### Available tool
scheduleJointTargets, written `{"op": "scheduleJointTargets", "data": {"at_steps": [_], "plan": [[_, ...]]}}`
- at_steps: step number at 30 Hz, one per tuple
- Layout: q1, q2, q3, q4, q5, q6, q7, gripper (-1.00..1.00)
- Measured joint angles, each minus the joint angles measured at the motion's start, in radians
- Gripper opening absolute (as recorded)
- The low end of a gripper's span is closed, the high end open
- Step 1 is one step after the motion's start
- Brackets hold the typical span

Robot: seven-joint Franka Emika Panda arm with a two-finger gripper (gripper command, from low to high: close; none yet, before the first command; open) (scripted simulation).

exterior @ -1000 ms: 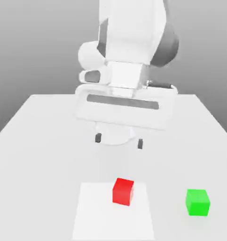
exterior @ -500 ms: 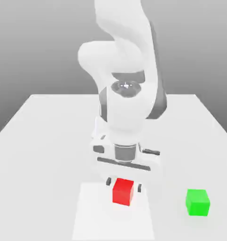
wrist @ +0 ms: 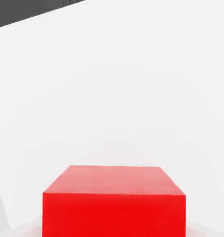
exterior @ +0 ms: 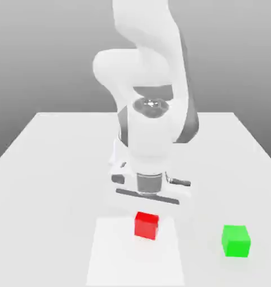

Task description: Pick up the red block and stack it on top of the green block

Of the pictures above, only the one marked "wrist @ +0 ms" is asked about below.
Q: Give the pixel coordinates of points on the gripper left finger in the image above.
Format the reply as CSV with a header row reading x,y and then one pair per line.
x,y
33,231

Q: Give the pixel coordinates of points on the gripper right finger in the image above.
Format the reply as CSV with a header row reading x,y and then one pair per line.
x,y
192,233

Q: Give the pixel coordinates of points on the small red cube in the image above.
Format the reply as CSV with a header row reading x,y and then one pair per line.
x,y
114,214

